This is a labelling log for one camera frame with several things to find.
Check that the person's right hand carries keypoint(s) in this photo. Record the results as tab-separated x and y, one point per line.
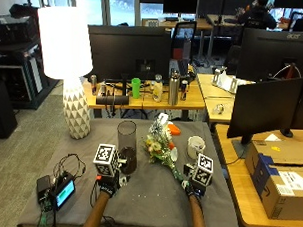
194	191

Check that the person's left hand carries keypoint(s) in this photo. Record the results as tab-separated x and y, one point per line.
108	187

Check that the mixed flower bouquet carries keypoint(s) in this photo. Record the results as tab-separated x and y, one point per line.
158	143

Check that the dark glass cylinder vase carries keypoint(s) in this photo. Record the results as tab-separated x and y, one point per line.
126	136

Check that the right glove marker cube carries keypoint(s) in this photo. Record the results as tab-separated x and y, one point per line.
203	170

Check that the glove marker cube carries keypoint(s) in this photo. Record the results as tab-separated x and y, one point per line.
203	170
105	159

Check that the white mug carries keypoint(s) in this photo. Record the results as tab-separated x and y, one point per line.
194	149

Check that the left glove marker cube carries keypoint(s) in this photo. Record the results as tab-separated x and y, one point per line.
105	159

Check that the grey tablecloth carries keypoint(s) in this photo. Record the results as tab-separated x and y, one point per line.
148	201

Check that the orange plastic object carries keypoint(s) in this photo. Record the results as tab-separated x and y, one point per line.
174	129

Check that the wooden desk rounded edge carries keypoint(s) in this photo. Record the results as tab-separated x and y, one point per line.
237	193

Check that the black device with lit screen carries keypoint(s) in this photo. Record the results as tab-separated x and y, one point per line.
65	193

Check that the wooden desk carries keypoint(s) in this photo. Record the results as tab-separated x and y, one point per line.
188	103
215	95

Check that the shiny crumpled wrapper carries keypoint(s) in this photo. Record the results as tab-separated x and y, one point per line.
218	109

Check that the black soundbar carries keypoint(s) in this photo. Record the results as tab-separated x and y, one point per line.
112	99

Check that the black power box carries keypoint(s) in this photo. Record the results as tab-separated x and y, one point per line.
43	188

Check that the dark drink can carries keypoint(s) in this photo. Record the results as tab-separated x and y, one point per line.
184	90

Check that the stainless steel bottle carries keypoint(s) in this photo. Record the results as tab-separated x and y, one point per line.
173	89

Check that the green plastic cup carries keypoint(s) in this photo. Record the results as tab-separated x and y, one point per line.
135	88

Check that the yellow sticky note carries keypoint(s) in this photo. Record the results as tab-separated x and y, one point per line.
275	148

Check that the white paper sheet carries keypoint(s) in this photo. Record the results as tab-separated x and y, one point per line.
272	138

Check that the large cardboard box blue tape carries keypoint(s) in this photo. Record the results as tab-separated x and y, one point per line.
282	191

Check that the white stand pieces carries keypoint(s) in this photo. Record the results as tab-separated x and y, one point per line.
227	82

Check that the flat cardboard box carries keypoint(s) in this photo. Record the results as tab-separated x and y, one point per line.
287	151

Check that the black monitor on stand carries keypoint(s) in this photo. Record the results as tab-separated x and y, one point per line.
265	105

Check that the wide black monitor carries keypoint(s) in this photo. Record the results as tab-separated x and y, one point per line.
127	51

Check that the black mesh office chair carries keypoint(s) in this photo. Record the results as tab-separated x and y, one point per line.
183	44

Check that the black bin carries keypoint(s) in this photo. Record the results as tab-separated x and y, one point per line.
1	111

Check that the black monitor with silver logo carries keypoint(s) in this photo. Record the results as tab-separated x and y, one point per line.
273	52

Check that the white table lamp patterned base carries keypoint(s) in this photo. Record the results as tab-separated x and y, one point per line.
65	40

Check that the black equipment shelf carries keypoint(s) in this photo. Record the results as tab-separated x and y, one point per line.
16	72

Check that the black background monitor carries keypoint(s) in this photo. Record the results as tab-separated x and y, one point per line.
180	3

